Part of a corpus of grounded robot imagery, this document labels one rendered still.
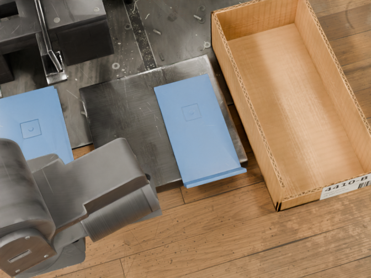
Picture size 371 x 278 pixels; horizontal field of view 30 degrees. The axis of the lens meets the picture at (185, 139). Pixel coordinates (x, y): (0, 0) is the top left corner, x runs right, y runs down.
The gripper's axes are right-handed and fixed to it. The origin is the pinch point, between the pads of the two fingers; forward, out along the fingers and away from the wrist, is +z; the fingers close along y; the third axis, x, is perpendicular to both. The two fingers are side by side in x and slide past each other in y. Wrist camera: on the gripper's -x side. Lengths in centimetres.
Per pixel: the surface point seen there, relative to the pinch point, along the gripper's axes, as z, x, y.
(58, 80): 9.9, -4.6, 12.4
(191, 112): 11.5, -19.0, 4.7
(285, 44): 16.4, -34.0, 10.0
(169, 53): 19.2, -19.3, 12.8
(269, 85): 13.8, -29.9, 5.5
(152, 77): 15.4, -15.9, 10.2
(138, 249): 6.7, -8.3, -8.6
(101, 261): 6.8, -4.0, -8.8
